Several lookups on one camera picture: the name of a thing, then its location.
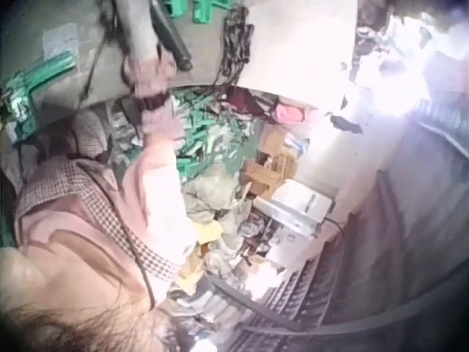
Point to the black wrist band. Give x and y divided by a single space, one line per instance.
154 102

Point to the white box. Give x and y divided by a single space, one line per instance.
304 203

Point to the person's right hand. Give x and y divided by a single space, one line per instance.
137 33

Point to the heap of beige cloth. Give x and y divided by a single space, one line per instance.
216 199

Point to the red pink cloth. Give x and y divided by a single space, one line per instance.
278 108

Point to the clear tape piece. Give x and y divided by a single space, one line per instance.
60 40

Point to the heap of green plastic parts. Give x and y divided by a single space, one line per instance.
205 11

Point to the cardboard boxes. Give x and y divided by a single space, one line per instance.
267 165

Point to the crate of green plastic parts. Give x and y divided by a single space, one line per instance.
205 139

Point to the yellow cloth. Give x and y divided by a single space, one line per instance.
199 249

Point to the black cylindrical power tool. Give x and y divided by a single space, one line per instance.
174 42

